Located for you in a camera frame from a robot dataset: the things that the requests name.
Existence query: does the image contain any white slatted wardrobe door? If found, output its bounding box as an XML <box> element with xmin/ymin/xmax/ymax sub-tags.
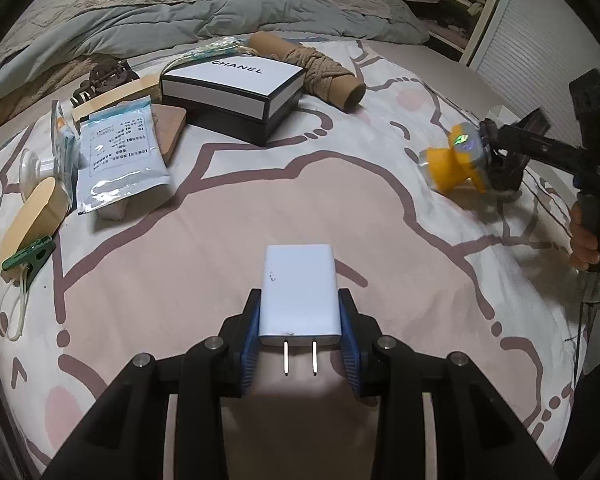
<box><xmin>469</xmin><ymin>0</ymin><xmax>600</xmax><ymax>145</ymax></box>

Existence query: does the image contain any wooden oval brush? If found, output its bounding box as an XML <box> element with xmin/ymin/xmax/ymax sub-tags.
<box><xmin>0</xmin><ymin>177</ymin><xmax>70</xmax><ymax>264</ymax></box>

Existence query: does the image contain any black white Chanel box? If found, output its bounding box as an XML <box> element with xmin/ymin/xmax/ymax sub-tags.
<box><xmin>160</xmin><ymin>55</ymin><xmax>304</xmax><ymax>146</ymax></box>

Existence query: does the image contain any brown hair claw clip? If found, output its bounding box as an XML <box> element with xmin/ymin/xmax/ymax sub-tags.
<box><xmin>70</xmin><ymin>58</ymin><xmax>140</xmax><ymax>107</ymax></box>

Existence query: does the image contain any cardboard tube with rope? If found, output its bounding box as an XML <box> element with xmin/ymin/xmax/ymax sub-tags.
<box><xmin>248</xmin><ymin>32</ymin><xmax>366</xmax><ymax>113</ymax></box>

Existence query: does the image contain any grey blue duvet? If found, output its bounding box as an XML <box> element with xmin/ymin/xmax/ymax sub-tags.
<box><xmin>0</xmin><ymin>0</ymin><xmax>429</xmax><ymax>99</ymax></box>

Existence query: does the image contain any green clothespin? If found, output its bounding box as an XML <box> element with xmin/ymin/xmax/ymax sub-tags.
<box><xmin>1</xmin><ymin>236</ymin><xmax>56</xmax><ymax>292</ymax></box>

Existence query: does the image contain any white plastic bottle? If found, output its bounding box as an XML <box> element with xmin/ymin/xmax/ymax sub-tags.
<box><xmin>18</xmin><ymin>148</ymin><xmax>59</xmax><ymax>202</ymax></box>

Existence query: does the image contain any right hand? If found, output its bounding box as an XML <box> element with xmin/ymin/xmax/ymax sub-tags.
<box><xmin>569</xmin><ymin>203</ymin><xmax>600</xmax><ymax>271</ymax></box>

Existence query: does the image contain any white USB charger plug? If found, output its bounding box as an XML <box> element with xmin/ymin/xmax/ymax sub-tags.
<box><xmin>259</xmin><ymin>244</ymin><xmax>341</xmax><ymax>375</ymax></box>

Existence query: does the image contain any yellow headlamp with strap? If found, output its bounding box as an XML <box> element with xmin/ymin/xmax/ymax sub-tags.
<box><xmin>418</xmin><ymin>120</ymin><xmax>527</xmax><ymax>196</ymax></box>

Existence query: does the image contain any brown wooden board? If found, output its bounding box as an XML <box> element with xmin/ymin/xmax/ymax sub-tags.
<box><xmin>151</xmin><ymin>104</ymin><xmax>187</xmax><ymax>165</ymax></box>

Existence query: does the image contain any silver foil pouch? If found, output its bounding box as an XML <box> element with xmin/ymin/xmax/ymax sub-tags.
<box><xmin>76</xmin><ymin>96</ymin><xmax>171</xmax><ymax>214</ymax></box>

